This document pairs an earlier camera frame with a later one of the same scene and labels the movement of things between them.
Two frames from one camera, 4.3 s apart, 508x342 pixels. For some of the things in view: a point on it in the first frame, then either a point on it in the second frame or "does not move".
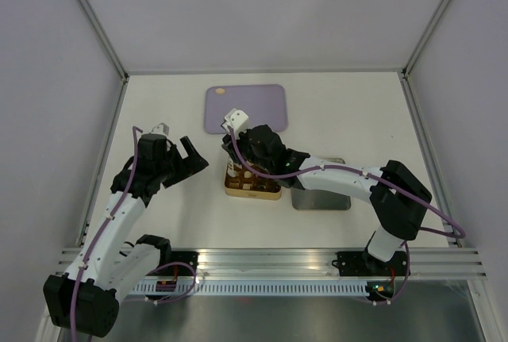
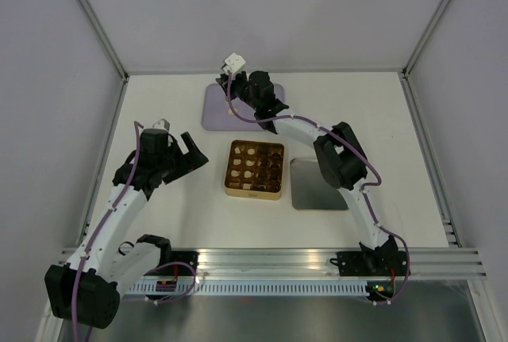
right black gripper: [241, 137] to [223, 82]
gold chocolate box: [240, 182] does not move
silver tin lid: [317, 199] does not move
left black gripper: [189, 165] does not move
